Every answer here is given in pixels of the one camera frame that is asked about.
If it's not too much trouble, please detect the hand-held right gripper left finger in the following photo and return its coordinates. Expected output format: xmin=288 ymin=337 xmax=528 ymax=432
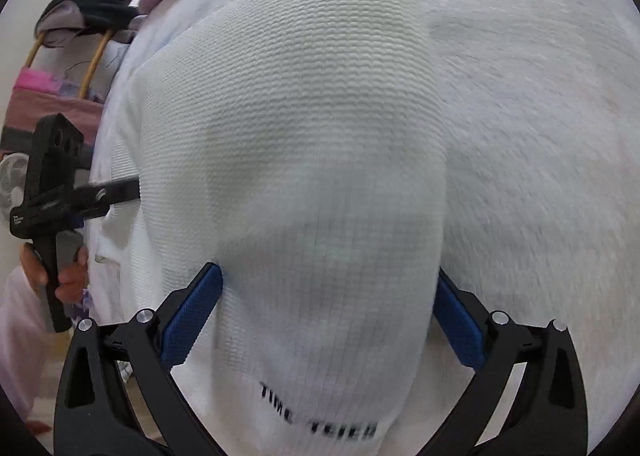
xmin=54 ymin=262 xmax=224 ymax=456

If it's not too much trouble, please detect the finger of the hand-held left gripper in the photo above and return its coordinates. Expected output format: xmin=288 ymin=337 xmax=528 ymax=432
xmin=75 ymin=177 xmax=142 ymax=219

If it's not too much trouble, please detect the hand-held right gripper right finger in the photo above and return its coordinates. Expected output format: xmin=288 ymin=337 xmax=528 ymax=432
xmin=432 ymin=270 xmax=588 ymax=456

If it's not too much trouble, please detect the white snap-button jacket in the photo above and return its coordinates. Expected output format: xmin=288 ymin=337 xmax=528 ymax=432
xmin=95 ymin=0 xmax=451 ymax=456

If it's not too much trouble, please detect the person's left forearm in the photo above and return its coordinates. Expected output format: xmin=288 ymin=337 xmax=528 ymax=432
xmin=0 ymin=266 xmax=56 ymax=432

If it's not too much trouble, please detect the person's left hand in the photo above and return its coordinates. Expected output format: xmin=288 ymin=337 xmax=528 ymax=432
xmin=20 ymin=236 xmax=90 ymax=307

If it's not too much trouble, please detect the white electric fan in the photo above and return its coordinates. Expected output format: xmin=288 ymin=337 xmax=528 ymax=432
xmin=0 ymin=156 xmax=32 ymax=224

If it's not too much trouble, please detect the pink towel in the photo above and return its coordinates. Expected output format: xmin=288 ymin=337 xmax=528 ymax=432
xmin=0 ymin=68 xmax=106 ymax=151

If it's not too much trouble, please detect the wooden drying rack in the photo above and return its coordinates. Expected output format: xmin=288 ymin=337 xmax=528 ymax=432
xmin=22 ymin=0 xmax=156 ymax=101

